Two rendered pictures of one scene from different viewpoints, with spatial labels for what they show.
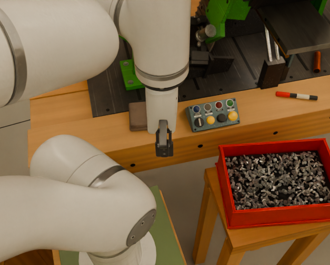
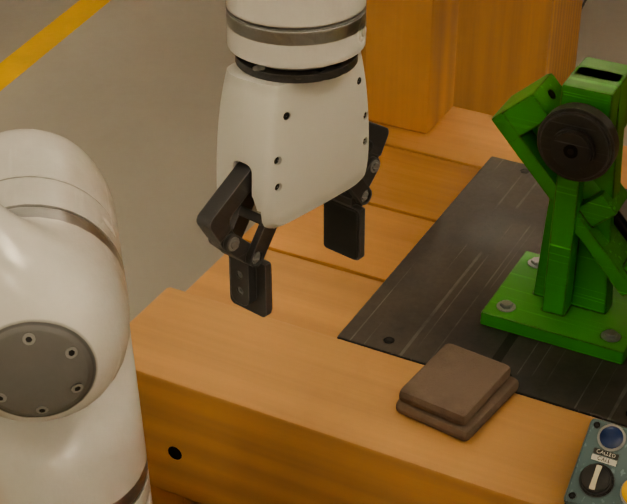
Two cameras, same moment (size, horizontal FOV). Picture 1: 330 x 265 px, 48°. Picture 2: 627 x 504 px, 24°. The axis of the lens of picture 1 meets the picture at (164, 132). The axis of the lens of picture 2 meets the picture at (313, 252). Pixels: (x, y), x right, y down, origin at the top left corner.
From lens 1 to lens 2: 0.56 m
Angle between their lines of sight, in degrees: 35
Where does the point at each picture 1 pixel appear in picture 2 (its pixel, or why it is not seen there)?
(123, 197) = (16, 239)
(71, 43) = not seen: outside the picture
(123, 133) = (374, 408)
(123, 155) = (336, 465)
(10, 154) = not seen: hidden behind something
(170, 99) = (263, 104)
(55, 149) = (12, 137)
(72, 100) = (331, 286)
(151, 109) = (223, 118)
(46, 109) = not seen: hidden behind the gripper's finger
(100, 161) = (68, 195)
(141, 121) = (436, 394)
